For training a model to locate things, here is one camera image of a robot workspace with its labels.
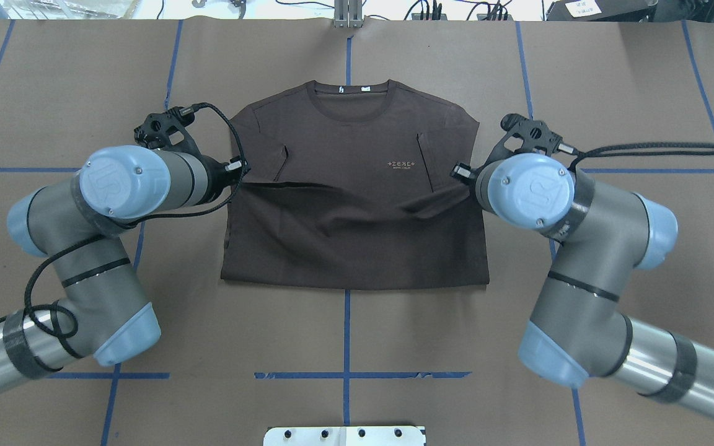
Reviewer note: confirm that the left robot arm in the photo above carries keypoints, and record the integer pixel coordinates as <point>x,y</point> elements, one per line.
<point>84,299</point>

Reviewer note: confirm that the black equipment box with label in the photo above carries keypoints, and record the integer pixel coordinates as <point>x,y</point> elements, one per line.
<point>600,11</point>

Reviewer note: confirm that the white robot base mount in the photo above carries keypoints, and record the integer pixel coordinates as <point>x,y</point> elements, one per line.
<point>346,435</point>

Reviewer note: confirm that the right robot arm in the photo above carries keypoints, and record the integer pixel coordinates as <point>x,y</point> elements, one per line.
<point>575,331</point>

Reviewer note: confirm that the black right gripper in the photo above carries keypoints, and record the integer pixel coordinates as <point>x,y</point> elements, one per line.
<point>470,173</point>

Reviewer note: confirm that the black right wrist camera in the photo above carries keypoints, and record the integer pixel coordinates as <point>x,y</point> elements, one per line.
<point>534,135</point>

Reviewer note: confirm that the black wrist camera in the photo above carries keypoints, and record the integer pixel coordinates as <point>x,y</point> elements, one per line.
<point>167,131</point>
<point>534,135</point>

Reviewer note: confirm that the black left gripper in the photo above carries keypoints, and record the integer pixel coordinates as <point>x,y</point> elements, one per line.
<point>214,173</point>

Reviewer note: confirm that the aluminium camera post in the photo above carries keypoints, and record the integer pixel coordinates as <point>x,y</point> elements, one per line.
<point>348,14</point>

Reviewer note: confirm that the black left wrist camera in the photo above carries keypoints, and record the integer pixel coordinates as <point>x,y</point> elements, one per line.
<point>167,131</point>

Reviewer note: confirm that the dark brown t-shirt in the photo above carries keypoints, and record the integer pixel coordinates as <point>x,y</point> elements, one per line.
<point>349,187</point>

